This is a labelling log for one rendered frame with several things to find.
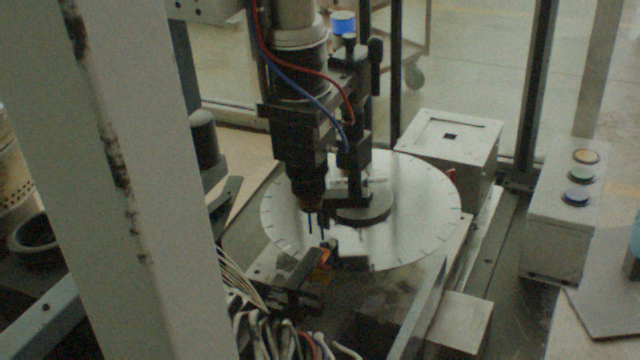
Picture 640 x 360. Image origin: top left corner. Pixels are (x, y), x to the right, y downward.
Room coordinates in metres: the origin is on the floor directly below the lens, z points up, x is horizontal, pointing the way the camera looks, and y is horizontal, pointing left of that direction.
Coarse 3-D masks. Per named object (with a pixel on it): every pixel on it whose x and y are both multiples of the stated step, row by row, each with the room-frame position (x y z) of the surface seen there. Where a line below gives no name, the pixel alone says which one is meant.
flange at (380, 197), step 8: (344, 184) 0.87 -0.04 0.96; (368, 184) 0.84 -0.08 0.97; (376, 184) 0.86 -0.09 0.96; (376, 192) 0.83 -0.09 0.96; (384, 192) 0.83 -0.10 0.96; (376, 200) 0.81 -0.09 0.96; (384, 200) 0.81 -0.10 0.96; (392, 200) 0.81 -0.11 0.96; (352, 208) 0.80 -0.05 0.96; (360, 208) 0.80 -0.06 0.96; (368, 208) 0.79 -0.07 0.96; (376, 208) 0.79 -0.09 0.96; (384, 208) 0.79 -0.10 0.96; (344, 216) 0.78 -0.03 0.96; (352, 216) 0.78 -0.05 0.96; (360, 216) 0.78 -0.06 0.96; (368, 216) 0.78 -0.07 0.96; (376, 216) 0.78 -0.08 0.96
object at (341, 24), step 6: (336, 12) 1.14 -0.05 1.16; (342, 12) 1.14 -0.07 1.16; (348, 12) 1.14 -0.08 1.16; (336, 18) 1.12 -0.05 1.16; (342, 18) 1.11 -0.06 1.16; (348, 18) 1.11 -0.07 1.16; (354, 18) 1.12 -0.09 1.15; (336, 24) 1.11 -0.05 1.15; (342, 24) 1.11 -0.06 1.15; (348, 24) 1.11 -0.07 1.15; (354, 24) 1.12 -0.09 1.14; (336, 30) 1.11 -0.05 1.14; (342, 30) 1.11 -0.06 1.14; (348, 30) 1.11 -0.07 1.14; (354, 30) 1.12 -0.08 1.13
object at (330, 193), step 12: (348, 180) 0.74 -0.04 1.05; (360, 180) 0.74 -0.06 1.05; (336, 192) 0.75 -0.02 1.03; (348, 192) 0.75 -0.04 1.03; (360, 192) 0.74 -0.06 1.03; (324, 204) 0.74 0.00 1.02; (336, 204) 0.74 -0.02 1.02; (348, 204) 0.74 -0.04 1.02; (360, 204) 0.74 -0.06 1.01; (324, 216) 0.74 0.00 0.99; (336, 216) 0.75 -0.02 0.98; (324, 228) 0.74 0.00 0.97
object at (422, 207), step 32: (384, 160) 0.95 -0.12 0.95; (416, 160) 0.94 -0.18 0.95; (288, 192) 0.87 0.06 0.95; (416, 192) 0.84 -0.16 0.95; (448, 192) 0.83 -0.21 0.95; (288, 224) 0.78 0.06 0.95; (352, 224) 0.77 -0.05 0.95; (384, 224) 0.76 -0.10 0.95; (416, 224) 0.76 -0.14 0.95; (448, 224) 0.75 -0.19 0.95; (352, 256) 0.70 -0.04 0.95; (384, 256) 0.69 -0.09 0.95; (416, 256) 0.68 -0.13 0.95
